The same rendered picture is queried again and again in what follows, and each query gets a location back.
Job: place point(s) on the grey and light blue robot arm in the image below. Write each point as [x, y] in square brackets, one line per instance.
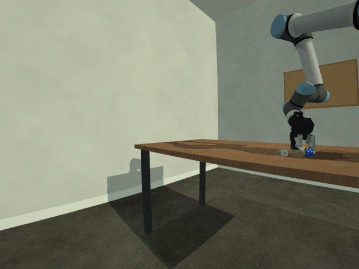
[298, 28]

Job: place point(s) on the blue die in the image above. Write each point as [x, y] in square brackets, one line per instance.
[309, 152]

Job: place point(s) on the tan square mat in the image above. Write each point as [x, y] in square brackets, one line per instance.
[291, 151]

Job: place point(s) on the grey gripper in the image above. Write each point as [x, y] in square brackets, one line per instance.
[303, 129]

